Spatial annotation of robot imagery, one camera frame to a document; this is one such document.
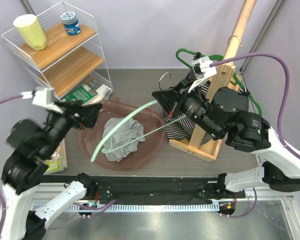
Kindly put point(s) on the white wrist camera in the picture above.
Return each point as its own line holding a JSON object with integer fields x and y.
{"x": 202, "y": 71}
{"x": 42, "y": 97}

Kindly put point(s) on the black white striped top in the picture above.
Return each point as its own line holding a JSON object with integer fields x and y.
{"x": 182, "y": 127}

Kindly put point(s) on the yellow faceted cup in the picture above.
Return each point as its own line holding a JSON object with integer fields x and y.
{"x": 31, "y": 31}

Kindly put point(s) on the pink translucent basin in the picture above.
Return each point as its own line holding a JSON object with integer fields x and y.
{"x": 88, "y": 139}

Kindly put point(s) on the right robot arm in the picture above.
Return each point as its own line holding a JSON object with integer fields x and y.
{"x": 227, "y": 116}

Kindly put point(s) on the white wire shelf unit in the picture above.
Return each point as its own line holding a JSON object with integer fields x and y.
{"x": 67, "y": 61}

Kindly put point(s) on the green book on shelf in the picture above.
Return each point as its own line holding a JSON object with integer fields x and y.
{"x": 83, "y": 93}

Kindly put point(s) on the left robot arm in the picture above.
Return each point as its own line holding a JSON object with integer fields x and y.
{"x": 24, "y": 169}

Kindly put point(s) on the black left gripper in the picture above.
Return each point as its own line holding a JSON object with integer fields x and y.
{"x": 89, "y": 113}

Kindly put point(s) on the green book on table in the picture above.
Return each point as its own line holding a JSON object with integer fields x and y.
{"x": 58, "y": 161}

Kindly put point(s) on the wooden clothes rack stand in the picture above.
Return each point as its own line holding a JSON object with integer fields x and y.
{"x": 209, "y": 151}

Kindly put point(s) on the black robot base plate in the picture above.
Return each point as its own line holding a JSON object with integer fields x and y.
{"x": 156, "y": 191}

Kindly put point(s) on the mint green clothes hanger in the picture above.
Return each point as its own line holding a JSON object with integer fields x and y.
{"x": 114, "y": 129}

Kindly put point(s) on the grey tank top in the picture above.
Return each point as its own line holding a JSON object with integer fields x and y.
{"x": 130, "y": 130}

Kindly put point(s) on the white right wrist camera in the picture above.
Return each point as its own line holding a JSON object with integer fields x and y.
{"x": 202, "y": 71}

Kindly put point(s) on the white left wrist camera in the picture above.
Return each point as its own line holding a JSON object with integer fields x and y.
{"x": 42, "y": 97}

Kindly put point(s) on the blue lidded jar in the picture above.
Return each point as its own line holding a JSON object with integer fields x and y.
{"x": 71, "y": 23}

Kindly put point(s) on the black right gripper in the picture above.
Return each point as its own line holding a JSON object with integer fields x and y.
{"x": 172, "y": 100}

